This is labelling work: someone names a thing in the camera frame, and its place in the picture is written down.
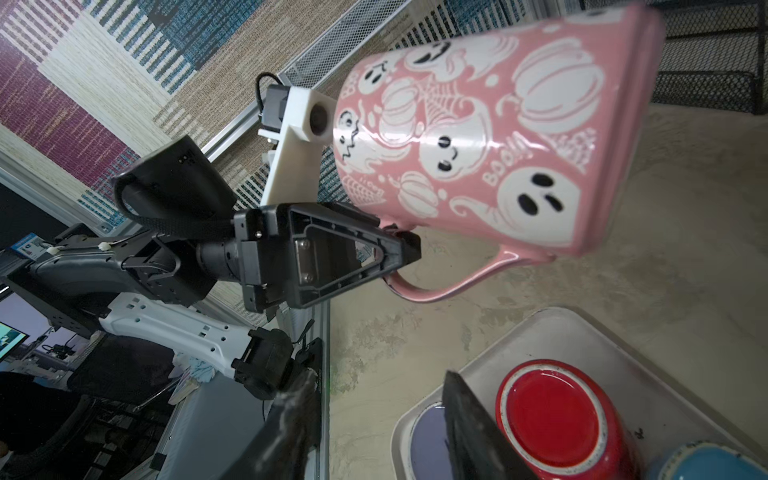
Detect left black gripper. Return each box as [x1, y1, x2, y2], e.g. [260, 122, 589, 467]
[232, 202, 421, 313]

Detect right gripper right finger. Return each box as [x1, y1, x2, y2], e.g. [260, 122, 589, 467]
[442, 371, 537, 479]

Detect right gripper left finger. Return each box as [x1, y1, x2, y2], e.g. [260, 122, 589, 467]
[222, 370, 321, 480]

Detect red mug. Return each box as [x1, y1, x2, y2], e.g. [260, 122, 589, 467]
[495, 359, 644, 479]

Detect pink ghost pattern mug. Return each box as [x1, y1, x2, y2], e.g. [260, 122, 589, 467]
[331, 1, 665, 303]

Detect blue mug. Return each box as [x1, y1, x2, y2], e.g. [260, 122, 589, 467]
[645, 441, 767, 480]

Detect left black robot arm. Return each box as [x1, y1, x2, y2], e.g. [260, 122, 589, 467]
[1, 136, 421, 400]

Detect purple mug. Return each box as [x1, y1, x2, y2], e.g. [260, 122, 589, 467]
[409, 402, 453, 480]

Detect white plastic tray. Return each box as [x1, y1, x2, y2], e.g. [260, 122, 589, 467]
[391, 307, 767, 479]

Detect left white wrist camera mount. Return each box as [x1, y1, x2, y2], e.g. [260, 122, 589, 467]
[258, 84, 336, 206]

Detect black wire shelf rack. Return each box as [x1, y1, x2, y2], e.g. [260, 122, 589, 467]
[584, 0, 768, 116]

